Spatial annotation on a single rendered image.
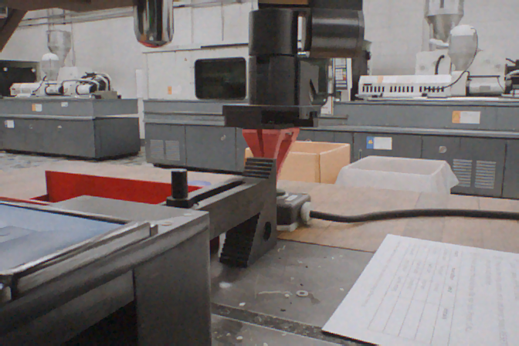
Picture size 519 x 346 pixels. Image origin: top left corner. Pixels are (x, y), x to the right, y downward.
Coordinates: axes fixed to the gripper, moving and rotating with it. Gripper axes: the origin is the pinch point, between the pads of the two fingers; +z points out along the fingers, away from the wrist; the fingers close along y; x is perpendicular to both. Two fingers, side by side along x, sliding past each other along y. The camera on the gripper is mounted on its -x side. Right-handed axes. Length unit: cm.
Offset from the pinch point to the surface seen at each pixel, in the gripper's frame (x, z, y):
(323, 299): 17.1, 4.8, -12.0
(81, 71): -514, -48, 594
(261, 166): 9.0, -3.4, -3.0
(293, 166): -181, 30, 67
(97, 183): 10.3, 0.0, 17.4
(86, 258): 34.8, -3.8, -7.4
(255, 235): 12.7, 2.3, -4.1
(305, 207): 0.7, 2.4, -4.7
